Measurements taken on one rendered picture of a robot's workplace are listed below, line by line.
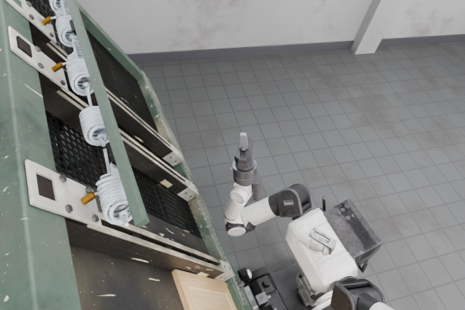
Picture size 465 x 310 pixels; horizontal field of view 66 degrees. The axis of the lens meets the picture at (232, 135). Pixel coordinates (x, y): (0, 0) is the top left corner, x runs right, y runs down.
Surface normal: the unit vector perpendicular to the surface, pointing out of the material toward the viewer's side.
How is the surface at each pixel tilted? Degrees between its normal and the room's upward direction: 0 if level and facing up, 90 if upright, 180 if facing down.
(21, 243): 30
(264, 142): 0
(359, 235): 23
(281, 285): 0
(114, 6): 90
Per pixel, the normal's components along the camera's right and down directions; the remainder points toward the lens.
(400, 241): 0.14, -0.64
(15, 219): -0.33, -0.44
